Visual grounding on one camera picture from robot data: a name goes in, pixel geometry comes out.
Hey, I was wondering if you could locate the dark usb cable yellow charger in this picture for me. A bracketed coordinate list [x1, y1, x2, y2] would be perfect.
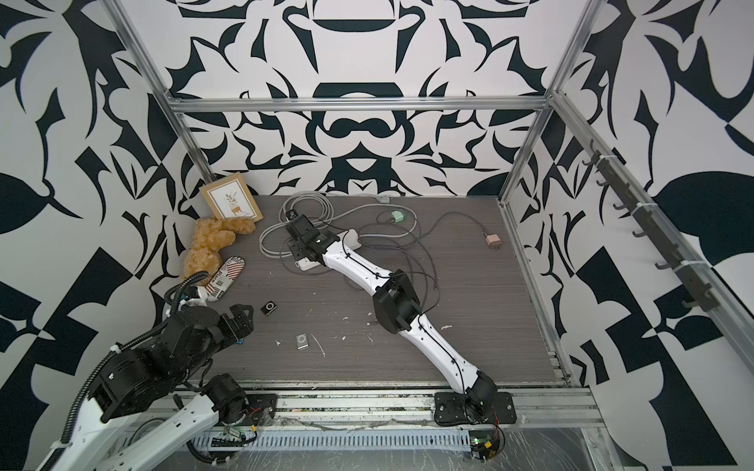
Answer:
[276, 223, 440, 316]

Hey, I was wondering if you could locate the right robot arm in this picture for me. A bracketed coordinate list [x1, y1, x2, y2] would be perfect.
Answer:
[285, 210, 498, 424]

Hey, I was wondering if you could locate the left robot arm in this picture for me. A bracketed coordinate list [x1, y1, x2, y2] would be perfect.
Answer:
[39, 271, 257, 470]

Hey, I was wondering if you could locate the white power strip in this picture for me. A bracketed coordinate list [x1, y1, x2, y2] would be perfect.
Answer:
[293, 228, 363, 272]

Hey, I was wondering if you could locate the black mp3 player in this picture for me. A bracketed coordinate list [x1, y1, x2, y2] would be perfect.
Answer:
[261, 301, 278, 316]

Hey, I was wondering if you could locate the framed plant picture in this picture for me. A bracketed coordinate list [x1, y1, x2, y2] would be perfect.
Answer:
[200, 173, 263, 223]

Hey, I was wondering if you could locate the tan teddy bear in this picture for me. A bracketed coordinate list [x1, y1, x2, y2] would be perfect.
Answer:
[183, 217, 256, 286]

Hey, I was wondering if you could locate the grey power strip cord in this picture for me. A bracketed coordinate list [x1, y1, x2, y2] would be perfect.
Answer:
[258, 190, 419, 259]

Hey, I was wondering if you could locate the dark usb cable green charger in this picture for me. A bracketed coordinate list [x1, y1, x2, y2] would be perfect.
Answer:
[320, 203, 437, 284]

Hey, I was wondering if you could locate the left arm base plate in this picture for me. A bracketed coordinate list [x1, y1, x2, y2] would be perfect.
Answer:
[220, 394, 279, 426]

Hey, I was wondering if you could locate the dark usb cable pink charger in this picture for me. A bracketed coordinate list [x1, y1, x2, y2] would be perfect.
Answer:
[406, 211, 491, 257]

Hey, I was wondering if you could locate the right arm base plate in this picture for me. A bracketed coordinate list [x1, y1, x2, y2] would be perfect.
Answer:
[433, 392, 518, 427]

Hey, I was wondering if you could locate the black wall hook rack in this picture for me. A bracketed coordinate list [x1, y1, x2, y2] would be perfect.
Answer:
[587, 149, 721, 312]

